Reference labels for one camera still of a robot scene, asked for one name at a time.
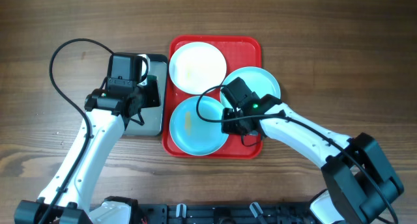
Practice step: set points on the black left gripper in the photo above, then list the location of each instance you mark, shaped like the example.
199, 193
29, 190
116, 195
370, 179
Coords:
152, 88

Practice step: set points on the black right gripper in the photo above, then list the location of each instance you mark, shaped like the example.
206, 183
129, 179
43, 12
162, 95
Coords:
227, 128

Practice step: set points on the light blue plate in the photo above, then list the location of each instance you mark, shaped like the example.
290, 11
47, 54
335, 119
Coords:
247, 80
193, 135

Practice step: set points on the light blue plate front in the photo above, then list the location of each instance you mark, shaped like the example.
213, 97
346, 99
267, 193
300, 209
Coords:
193, 135

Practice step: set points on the green yellow sponge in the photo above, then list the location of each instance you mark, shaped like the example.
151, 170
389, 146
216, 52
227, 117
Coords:
151, 77

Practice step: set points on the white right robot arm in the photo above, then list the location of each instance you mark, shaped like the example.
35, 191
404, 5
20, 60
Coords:
360, 181

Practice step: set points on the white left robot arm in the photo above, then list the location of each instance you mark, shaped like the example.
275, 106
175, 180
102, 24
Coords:
67, 198

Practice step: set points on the red plastic serving tray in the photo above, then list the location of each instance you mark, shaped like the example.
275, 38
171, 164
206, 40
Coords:
239, 51

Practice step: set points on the grey metal wash tray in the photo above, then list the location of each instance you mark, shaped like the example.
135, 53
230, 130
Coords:
155, 93

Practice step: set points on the white round plate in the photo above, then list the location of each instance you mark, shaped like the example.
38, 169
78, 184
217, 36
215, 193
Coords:
196, 67

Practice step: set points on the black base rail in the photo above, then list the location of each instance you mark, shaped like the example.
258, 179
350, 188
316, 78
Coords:
281, 213

